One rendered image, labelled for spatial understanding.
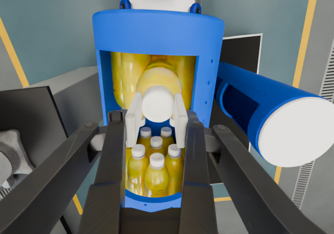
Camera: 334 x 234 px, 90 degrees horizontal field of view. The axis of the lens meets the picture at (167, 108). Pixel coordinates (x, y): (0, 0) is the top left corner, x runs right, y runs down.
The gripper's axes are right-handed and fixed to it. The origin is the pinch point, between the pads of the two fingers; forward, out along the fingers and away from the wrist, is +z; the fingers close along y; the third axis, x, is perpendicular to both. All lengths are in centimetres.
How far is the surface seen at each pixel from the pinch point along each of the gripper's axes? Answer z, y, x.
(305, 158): 33, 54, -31
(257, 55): 121, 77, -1
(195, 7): 37.9, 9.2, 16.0
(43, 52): 136, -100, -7
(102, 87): 23.3, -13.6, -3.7
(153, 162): 18.9, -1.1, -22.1
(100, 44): 17.6, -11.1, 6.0
